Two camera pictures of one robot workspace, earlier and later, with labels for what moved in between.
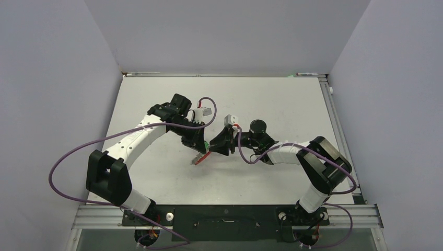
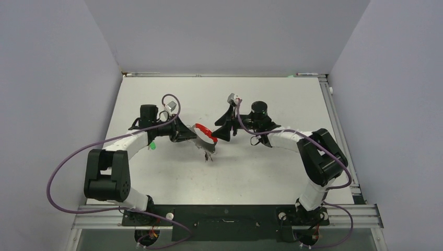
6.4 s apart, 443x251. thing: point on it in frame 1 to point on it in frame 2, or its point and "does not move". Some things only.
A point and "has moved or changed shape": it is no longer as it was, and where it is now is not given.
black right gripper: [224, 140] to [223, 132]
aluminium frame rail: [108, 216] does not move
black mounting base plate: [226, 223] does not move
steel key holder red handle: [199, 157] has moved or changed shape
